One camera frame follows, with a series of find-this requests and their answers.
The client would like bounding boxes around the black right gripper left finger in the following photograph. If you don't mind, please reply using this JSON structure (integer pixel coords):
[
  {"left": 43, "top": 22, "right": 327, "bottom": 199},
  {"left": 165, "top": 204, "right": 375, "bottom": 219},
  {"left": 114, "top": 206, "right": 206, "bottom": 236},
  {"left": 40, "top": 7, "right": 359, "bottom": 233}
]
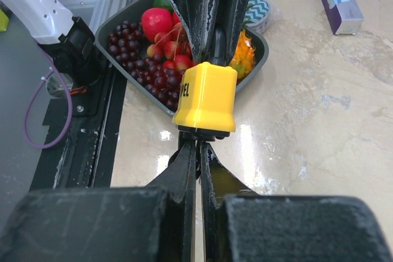
[{"left": 1, "top": 142, "right": 197, "bottom": 261}]

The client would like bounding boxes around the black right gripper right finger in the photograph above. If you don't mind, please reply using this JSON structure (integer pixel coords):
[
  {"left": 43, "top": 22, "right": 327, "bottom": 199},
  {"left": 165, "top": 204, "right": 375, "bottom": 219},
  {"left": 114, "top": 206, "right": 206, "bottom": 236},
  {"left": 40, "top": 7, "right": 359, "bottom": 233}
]
[{"left": 200, "top": 143, "right": 392, "bottom": 261}]

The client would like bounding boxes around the yellow padlock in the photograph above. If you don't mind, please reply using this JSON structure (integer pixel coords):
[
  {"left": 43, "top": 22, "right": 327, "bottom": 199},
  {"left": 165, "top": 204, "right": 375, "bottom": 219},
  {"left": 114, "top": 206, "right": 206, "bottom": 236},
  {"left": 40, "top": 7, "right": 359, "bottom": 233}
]
[{"left": 173, "top": 26, "right": 238, "bottom": 141}]

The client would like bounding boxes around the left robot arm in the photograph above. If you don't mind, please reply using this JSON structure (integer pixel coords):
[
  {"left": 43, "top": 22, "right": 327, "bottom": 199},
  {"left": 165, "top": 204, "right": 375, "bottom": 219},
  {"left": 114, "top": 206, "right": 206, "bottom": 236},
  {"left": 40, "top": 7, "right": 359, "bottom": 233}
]
[{"left": 1, "top": 0, "right": 249, "bottom": 86}]

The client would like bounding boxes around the red apple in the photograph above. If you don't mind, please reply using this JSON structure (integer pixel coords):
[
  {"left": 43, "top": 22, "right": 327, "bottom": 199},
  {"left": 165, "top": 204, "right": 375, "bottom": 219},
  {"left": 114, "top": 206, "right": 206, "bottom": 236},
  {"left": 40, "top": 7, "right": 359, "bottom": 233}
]
[{"left": 141, "top": 7, "right": 174, "bottom": 43}]

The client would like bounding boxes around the grey fruit tray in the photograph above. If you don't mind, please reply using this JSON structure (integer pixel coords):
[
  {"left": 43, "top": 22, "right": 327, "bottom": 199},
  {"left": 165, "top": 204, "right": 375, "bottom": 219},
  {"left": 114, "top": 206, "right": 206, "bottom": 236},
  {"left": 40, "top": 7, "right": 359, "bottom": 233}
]
[{"left": 94, "top": 0, "right": 270, "bottom": 118}]

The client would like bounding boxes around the orange dragon fruit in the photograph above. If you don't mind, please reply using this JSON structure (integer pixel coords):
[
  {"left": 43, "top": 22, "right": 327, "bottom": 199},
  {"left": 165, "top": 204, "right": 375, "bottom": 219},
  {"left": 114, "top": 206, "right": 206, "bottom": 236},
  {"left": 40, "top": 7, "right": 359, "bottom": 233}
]
[{"left": 229, "top": 29, "right": 255, "bottom": 81}]

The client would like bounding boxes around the dark grape bunch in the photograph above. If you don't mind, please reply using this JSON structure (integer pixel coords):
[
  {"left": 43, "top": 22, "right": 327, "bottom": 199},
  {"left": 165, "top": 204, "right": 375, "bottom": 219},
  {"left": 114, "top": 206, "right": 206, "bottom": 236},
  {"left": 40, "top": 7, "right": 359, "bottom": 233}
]
[{"left": 107, "top": 21, "right": 195, "bottom": 112}]

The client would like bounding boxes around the purple white box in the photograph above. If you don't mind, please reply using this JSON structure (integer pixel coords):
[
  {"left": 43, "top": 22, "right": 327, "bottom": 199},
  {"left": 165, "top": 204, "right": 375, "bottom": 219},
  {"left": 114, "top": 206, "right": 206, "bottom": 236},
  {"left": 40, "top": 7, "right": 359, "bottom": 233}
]
[{"left": 321, "top": 0, "right": 364, "bottom": 35}]

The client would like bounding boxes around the aluminium rail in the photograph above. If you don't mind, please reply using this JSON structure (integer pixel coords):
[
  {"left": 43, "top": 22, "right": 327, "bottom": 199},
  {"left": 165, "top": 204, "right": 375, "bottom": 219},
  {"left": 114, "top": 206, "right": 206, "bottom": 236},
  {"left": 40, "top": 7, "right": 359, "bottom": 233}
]
[{"left": 64, "top": 0, "right": 133, "bottom": 32}]

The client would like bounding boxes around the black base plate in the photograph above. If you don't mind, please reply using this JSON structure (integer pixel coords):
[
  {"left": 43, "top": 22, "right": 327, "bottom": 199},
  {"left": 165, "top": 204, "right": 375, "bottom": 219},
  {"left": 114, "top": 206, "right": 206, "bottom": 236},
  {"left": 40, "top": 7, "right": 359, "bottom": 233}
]
[{"left": 30, "top": 64, "right": 126, "bottom": 190}]

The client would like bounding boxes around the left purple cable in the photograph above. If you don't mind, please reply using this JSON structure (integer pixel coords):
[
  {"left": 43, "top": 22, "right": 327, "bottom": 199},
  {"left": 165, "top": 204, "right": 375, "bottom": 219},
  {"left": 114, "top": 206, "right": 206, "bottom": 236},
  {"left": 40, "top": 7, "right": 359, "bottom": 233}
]
[{"left": 23, "top": 44, "right": 74, "bottom": 149}]

